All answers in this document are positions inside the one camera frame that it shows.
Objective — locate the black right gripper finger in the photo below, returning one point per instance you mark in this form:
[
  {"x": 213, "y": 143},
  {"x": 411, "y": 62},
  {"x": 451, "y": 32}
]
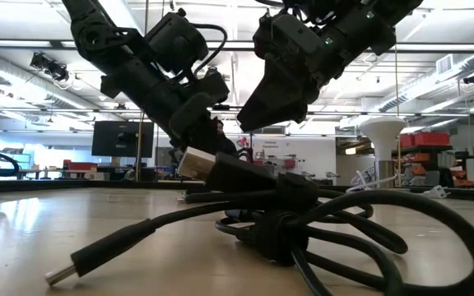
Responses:
[
  {"x": 294, "y": 117},
  {"x": 276, "y": 94}
]

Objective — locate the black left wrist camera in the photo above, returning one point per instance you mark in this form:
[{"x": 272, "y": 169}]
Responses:
[{"x": 175, "y": 41}]

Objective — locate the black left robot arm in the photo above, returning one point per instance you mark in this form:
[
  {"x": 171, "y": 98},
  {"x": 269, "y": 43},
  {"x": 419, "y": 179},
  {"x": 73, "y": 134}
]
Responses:
[{"x": 109, "y": 45}]

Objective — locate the metal shelf with bins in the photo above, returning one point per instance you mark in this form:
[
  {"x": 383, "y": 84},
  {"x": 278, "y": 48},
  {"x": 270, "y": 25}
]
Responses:
[{"x": 426, "y": 164}]

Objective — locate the small red storage bin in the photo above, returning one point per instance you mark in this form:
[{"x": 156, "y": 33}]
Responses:
[{"x": 406, "y": 140}]

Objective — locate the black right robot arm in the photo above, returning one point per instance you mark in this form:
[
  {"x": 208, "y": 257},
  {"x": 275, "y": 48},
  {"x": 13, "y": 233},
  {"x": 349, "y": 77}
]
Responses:
[{"x": 385, "y": 16}]

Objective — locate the black table frame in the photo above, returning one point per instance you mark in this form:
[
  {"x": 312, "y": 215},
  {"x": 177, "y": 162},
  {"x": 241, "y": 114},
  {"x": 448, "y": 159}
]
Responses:
[{"x": 56, "y": 186}]

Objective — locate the person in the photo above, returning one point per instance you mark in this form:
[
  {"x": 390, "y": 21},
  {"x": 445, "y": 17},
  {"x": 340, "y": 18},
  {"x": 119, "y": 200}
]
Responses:
[{"x": 225, "y": 146}]

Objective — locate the large red storage bin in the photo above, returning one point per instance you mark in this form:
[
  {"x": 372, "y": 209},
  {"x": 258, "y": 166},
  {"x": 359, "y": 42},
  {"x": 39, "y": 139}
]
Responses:
[{"x": 432, "y": 139}]

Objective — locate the black monitor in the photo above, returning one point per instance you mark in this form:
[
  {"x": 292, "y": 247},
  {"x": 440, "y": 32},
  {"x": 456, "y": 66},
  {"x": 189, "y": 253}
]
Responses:
[{"x": 122, "y": 140}]

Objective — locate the white bulb lamp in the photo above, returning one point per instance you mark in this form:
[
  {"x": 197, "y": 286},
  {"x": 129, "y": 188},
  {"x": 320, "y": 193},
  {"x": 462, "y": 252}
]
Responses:
[{"x": 383, "y": 131}]

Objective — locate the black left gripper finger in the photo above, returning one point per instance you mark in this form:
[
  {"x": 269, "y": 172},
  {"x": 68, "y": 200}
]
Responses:
[
  {"x": 206, "y": 137},
  {"x": 189, "y": 113}
]

